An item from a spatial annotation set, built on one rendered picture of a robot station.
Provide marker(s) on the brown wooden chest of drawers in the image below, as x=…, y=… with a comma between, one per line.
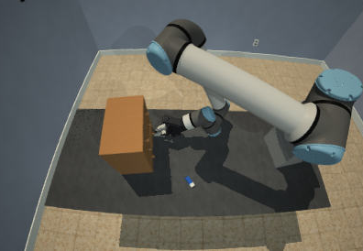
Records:
x=122, y=135

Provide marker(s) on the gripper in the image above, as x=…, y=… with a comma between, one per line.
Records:
x=170, y=129

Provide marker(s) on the blue and white eraser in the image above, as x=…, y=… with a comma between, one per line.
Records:
x=189, y=181

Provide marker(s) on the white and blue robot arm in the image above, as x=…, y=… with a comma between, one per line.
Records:
x=317, y=128

